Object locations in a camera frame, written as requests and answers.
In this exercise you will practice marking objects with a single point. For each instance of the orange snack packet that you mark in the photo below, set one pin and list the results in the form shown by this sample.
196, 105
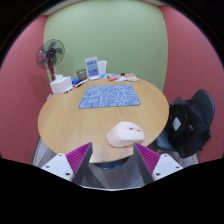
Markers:
112, 77

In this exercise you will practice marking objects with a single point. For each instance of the white tissue box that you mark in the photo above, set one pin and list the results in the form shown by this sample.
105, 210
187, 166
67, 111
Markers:
61, 85

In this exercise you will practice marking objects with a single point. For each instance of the light blue packet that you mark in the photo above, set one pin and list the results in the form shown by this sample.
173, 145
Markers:
103, 76

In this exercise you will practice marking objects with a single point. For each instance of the black office chair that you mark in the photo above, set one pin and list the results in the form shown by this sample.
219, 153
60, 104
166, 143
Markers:
205, 101

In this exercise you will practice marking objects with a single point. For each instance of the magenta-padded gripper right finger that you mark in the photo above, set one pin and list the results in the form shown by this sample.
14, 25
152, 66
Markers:
148, 160

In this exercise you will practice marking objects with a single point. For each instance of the blue whiteboard eraser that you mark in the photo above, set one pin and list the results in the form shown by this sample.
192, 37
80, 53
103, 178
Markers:
75, 81

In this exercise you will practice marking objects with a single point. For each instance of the white computer mouse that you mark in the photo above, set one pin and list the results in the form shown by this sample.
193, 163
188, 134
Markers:
125, 134

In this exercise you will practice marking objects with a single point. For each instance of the white snack packet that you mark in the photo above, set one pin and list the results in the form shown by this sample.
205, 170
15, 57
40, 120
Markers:
128, 78

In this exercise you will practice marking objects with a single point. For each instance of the black backpack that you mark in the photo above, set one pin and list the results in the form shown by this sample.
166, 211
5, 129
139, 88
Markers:
188, 130

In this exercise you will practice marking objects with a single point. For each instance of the black and red marker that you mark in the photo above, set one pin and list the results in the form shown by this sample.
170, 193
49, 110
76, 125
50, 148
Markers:
69, 89
81, 83

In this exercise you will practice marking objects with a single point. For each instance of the dark mesh pen cup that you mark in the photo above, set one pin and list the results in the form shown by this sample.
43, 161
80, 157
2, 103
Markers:
81, 74

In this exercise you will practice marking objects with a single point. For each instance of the white plastic cup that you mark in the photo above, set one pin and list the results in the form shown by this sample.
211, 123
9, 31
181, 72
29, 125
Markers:
102, 67

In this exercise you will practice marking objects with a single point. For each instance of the blue patterned mouse pad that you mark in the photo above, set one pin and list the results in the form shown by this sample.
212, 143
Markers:
109, 96

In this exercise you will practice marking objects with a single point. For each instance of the white wall socket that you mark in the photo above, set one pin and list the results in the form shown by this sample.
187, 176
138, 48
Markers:
49, 96

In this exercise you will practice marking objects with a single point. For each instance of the black standing fan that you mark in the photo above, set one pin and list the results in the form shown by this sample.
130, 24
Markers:
50, 53

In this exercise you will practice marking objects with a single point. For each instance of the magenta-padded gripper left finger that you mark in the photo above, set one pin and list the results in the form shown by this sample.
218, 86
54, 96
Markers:
78, 159

